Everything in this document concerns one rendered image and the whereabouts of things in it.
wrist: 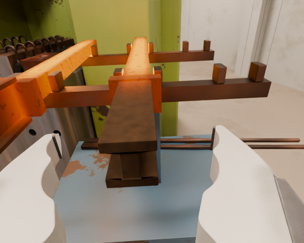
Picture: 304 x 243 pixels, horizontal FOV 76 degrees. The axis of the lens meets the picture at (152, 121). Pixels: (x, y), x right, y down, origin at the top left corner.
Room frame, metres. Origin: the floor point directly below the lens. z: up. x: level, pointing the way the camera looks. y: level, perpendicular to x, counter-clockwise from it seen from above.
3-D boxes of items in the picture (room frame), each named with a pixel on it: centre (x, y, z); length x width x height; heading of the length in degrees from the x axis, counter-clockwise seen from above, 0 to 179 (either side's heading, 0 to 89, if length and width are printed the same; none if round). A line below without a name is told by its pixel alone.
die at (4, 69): (0.83, 0.49, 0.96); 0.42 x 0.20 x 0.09; 172
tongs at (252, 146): (0.44, -0.10, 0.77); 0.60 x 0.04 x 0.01; 86
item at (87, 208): (0.33, 0.02, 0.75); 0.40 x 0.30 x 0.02; 91
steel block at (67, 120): (0.83, 0.43, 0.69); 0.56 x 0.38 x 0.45; 172
